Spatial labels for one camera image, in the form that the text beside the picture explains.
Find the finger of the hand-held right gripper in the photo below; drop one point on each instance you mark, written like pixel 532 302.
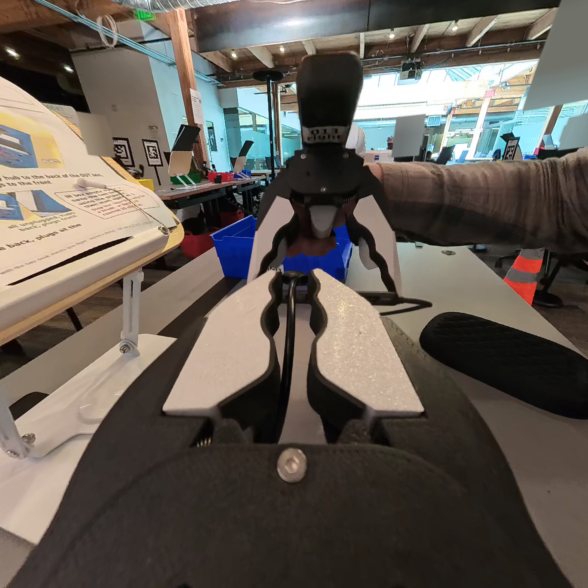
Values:
pixel 271 234
pixel 378 243

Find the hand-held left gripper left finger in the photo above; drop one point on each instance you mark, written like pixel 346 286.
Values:
pixel 216 367

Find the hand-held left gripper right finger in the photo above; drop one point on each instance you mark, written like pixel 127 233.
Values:
pixel 367 367

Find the blue plastic bin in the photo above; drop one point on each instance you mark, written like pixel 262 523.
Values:
pixel 234 248

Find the person's right hand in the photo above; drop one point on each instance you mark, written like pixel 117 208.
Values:
pixel 308 241

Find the black pole stand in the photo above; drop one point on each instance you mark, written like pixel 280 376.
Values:
pixel 271 119

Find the red plastic bin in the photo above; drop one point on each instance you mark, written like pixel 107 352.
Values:
pixel 196 246

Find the wooden work table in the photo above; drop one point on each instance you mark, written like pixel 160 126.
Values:
pixel 207 188

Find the yellow plastic bin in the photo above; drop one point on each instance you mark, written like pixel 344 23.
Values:
pixel 146 184

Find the black wrist rest pad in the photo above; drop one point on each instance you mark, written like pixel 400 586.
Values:
pixel 514 363

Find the wooden column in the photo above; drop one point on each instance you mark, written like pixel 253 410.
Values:
pixel 184 73

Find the white stand base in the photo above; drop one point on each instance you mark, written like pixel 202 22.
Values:
pixel 55 423

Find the printed instruction sheet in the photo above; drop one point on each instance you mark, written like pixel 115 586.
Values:
pixel 64 202

